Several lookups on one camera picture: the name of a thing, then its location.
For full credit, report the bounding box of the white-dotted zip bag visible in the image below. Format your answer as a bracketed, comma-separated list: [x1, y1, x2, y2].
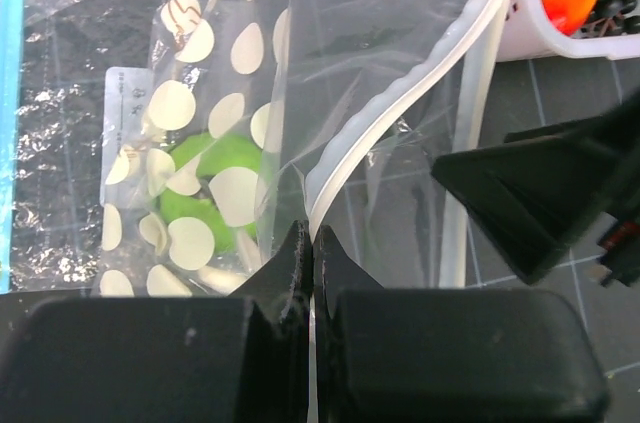
[94, 0, 510, 297]

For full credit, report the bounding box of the blue zipper clear bag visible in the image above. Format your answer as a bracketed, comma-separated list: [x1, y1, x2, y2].
[1, 0, 164, 293]

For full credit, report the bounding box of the white plastic basket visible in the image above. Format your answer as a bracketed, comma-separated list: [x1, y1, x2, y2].
[492, 0, 640, 63]

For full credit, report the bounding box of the green toy watermelon ball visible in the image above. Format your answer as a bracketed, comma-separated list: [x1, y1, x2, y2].
[158, 131, 274, 257]

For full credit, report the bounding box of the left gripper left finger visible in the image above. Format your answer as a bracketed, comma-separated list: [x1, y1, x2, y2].
[1, 221, 313, 422]

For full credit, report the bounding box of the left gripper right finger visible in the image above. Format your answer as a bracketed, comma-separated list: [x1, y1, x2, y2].
[313, 226, 610, 422]

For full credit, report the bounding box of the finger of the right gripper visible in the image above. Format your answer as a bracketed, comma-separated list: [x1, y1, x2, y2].
[432, 94, 639, 286]

